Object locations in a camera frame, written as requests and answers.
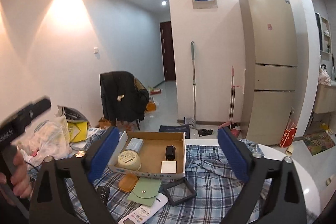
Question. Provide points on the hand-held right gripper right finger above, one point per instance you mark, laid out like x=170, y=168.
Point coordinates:
x=232, y=155

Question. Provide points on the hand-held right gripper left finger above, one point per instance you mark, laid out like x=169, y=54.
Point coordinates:
x=103, y=155

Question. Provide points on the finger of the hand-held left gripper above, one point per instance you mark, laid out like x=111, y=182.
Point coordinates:
x=36, y=107

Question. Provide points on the round cream tin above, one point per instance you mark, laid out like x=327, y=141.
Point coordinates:
x=129, y=159

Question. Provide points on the grey-blue card box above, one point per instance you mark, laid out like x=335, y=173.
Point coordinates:
x=134, y=144

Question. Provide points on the orange plastic case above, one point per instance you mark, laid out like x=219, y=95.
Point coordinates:
x=127, y=182

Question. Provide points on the black wallet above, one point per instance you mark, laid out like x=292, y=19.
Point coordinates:
x=101, y=199

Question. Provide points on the shallow cardboard box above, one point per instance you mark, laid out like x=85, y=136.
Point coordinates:
x=153, y=146

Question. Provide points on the green snap pouch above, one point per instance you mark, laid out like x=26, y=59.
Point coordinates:
x=144, y=191

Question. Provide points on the black charger adapter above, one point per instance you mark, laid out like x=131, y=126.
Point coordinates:
x=170, y=151

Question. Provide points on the white charger adapter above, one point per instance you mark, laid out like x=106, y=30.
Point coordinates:
x=168, y=166

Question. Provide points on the white remote control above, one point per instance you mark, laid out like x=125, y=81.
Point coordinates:
x=141, y=212

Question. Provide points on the black square frame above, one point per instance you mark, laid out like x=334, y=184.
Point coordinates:
x=168, y=196

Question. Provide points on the person's left hand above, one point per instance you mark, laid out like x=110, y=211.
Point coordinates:
x=22, y=176

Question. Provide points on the clear plastic bag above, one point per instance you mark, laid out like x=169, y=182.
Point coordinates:
x=50, y=137

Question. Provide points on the yellow box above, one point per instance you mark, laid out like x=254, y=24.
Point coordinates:
x=77, y=132

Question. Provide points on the grey bag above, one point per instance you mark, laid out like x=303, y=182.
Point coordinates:
x=72, y=113

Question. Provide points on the blue plaid blanket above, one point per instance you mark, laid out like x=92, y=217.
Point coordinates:
x=210, y=203

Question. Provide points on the red broom and dustpan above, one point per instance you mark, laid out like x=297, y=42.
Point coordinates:
x=232, y=98

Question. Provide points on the red paper bag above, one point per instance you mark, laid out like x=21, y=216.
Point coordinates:
x=287, y=134

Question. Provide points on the black jacket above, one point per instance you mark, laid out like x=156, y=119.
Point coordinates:
x=118, y=95

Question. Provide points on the dark blue floor bag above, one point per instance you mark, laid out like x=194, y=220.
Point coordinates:
x=174, y=130

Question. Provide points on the brown chair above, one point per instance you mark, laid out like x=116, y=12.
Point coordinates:
x=140, y=87

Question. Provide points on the red floor packet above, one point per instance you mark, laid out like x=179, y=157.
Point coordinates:
x=155, y=91

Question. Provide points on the floral floor rug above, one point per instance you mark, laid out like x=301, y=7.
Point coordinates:
x=319, y=142

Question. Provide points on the beige refrigerator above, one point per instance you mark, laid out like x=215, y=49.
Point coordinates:
x=270, y=64

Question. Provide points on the beige vanity cabinet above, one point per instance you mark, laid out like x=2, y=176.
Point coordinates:
x=325, y=100

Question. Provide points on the pink cloth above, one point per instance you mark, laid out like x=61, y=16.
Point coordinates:
x=324, y=77

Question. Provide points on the dark wooden door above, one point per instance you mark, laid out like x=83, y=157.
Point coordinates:
x=168, y=50

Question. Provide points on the bathroom mirror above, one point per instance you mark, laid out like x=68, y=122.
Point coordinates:
x=318, y=31

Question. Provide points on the white light switch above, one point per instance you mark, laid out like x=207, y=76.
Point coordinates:
x=96, y=50

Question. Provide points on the wall niche shelf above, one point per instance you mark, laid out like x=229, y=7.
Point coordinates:
x=326, y=35

